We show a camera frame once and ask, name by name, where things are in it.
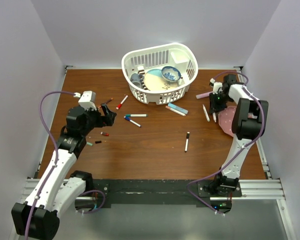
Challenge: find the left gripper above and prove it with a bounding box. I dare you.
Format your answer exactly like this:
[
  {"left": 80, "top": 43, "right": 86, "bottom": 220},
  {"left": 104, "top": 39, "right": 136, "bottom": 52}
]
[{"left": 80, "top": 103, "right": 116, "bottom": 136}]

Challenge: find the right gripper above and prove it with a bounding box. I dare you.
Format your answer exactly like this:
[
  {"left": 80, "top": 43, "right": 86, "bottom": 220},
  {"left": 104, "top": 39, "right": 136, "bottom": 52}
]
[{"left": 209, "top": 91, "right": 233, "bottom": 115}]

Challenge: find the red marker pen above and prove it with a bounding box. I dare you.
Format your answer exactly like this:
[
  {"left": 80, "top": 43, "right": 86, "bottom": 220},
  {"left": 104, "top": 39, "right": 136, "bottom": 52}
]
[{"left": 116, "top": 95, "right": 129, "bottom": 110}]

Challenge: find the pink purple highlighter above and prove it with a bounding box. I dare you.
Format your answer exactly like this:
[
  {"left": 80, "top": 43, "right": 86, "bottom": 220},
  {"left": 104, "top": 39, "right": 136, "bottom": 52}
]
[{"left": 195, "top": 91, "right": 212, "bottom": 99}]

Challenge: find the blue marker pen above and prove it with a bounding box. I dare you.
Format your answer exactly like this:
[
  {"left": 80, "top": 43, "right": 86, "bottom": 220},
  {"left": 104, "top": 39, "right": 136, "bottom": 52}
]
[{"left": 124, "top": 116, "right": 142, "bottom": 128}]

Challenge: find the red marker cap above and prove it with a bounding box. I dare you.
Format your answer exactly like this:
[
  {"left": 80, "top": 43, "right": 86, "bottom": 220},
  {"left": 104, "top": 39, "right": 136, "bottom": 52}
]
[{"left": 100, "top": 131, "right": 109, "bottom": 137}]

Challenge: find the green marker pen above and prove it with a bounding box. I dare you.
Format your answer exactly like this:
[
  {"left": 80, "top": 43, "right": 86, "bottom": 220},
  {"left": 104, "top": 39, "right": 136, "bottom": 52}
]
[{"left": 125, "top": 114, "right": 148, "bottom": 118}]

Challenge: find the black marker pen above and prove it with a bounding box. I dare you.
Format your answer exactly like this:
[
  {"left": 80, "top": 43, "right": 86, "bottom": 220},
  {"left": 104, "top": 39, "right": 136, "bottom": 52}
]
[{"left": 184, "top": 131, "right": 190, "bottom": 153}]

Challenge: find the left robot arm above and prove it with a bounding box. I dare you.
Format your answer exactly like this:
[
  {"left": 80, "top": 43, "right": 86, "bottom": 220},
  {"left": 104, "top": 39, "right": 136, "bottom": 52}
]
[{"left": 11, "top": 103, "right": 117, "bottom": 240}]

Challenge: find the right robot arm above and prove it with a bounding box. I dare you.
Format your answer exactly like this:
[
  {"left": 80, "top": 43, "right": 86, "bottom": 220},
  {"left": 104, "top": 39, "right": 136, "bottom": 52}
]
[{"left": 205, "top": 71, "right": 269, "bottom": 197}]

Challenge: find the white grey pen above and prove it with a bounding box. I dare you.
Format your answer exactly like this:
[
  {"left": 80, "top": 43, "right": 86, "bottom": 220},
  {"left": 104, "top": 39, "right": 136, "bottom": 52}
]
[{"left": 202, "top": 104, "right": 210, "bottom": 122}]

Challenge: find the thin red pen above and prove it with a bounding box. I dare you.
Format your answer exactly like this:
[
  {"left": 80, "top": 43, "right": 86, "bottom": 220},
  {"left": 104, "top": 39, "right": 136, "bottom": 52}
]
[{"left": 98, "top": 97, "right": 114, "bottom": 109}]

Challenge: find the pink dotted plate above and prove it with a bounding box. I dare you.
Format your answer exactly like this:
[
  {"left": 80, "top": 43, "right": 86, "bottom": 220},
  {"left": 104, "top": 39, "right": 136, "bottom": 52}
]
[{"left": 217, "top": 106, "right": 237, "bottom": 137}]

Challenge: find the blue highlighter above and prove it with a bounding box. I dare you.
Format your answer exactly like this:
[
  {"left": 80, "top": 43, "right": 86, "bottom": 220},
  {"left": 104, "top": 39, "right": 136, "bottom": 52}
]
[{"left": 167, "top": 103, "right": 189, "bottom": 115}]

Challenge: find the grey mug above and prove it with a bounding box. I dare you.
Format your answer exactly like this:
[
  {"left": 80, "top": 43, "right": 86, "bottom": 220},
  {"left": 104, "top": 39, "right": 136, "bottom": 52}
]
[{"left": 130, "top": 73, "right": 145, "bottom": 88}]

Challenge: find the blue patterned bowl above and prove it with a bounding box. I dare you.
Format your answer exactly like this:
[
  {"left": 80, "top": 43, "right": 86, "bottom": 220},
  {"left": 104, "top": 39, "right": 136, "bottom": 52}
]
[{"left": 161, "top": 66, "right": 181, "bottom": 83}]

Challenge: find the striped cup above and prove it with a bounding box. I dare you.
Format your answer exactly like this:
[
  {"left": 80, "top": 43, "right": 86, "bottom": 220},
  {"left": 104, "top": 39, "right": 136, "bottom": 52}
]
[{"left": 137, "top": 65, "right": 148, "bottom": 90}]

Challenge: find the cream and blue plate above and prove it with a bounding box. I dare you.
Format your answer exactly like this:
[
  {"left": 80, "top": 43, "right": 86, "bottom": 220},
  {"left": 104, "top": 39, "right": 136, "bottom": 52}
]
[{"left": 144, "top": 69, "right": 178, "bottom": 92}]

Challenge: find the white plastic basket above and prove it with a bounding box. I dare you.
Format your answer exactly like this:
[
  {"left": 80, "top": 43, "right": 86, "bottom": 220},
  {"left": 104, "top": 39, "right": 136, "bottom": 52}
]
[{"left": 121, "top": 43, "right": 199, "bottom": 105}]

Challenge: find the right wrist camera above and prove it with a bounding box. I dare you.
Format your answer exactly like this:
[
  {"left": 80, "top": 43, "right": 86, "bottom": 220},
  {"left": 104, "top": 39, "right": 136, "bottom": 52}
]
[{"left": 209, "top": 78, "right": 223, "bottom": 95}]

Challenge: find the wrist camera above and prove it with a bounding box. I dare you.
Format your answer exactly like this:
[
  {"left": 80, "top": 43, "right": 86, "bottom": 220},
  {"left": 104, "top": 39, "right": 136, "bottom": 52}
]
[
  {"left": 209, "top": 78, "right": 223, "bottom": 95},
  {"left": 78, "top": 90, "right": 97, "bottom": 111}
]

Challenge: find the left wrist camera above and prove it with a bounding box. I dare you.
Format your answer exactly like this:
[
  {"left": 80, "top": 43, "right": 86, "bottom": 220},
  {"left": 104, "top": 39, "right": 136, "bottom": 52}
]
[{"left": 78, "top": 90, "right": 97, "bottom": 111}]

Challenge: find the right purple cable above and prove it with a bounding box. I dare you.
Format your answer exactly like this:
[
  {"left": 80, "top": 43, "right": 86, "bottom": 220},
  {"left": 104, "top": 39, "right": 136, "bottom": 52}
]
[{"left": 186, "top": 71, "right": 266, "bottom": 216}]

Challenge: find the purple cable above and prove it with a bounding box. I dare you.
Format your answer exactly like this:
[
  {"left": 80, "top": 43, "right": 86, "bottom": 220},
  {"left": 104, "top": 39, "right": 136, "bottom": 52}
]
[
  {"left": 186, "top": 71, "right": 266, "bottom": 216},
  {"left": 23, "top": 90, "right": 82, "bottom": 240}
]

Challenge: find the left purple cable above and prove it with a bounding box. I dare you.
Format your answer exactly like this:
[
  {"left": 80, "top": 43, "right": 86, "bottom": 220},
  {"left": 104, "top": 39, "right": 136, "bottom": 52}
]
[{"left": 23, "top": 90, "right": 82, "bottom": 240}]

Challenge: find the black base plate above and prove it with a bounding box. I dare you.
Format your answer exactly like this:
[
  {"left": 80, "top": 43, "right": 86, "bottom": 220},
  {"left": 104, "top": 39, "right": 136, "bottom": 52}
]
[{"left": 93, "top": 179, "right": 242, "bottom": 213}]

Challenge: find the aluminium frame rail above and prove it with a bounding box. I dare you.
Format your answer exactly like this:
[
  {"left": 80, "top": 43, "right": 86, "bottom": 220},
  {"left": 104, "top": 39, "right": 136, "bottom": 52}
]
[{"left": 239, "top": 179, "right": 286, "bottom": 200}]

